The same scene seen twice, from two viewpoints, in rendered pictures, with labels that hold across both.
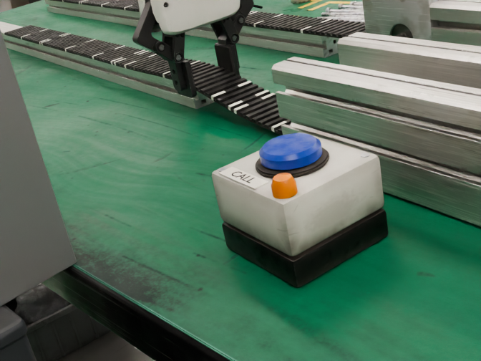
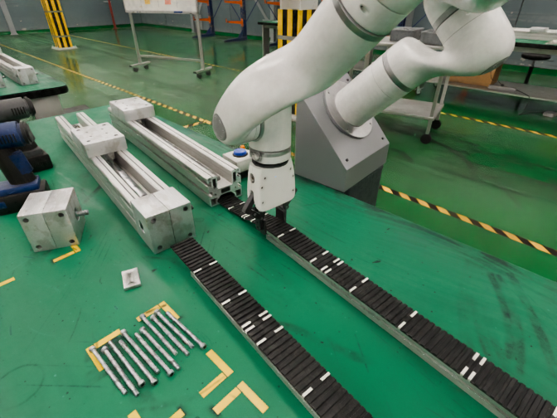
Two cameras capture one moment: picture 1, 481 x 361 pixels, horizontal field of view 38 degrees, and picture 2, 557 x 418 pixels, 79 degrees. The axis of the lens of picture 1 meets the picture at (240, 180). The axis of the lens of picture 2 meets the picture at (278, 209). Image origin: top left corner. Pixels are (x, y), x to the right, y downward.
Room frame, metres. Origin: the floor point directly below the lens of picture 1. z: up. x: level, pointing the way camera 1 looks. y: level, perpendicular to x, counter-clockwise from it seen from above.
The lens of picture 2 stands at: (1.38, -0.07, 1.26)
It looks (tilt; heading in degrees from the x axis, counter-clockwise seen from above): 33 degrees down; 171
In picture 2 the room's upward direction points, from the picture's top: straight up
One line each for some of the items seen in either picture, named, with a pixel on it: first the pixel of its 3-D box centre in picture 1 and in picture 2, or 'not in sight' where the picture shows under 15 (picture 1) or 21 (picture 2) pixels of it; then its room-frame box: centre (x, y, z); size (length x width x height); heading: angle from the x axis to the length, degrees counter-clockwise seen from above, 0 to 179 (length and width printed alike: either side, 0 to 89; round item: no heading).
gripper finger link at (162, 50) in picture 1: (171, 69); (284, 208); (0.73, 0.05, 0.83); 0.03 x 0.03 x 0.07; 30
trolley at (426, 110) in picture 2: not in sight; (394, 79); (-1.99, 1.66, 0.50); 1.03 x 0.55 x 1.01; 49
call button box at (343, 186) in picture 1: (308, 196); (238, 163); (0.42, -0.04, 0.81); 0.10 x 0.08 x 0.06; 120
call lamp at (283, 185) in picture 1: (283, 183); not in sight; (0.37, -0.02, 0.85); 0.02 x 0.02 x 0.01
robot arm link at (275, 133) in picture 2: not in sight; (267, 111); (0.75, 0.01, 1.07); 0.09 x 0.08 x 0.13; 121
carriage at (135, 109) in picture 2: not in sight; (133, 112); (0.02, -0.42, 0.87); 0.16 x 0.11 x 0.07; 30
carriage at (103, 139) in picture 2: not in sight; (99, 143); (0.34, -0.45, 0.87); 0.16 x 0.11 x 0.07; 30
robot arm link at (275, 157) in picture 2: not in sight; (268, 151); (0.75, 0.01, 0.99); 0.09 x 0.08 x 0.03; 120
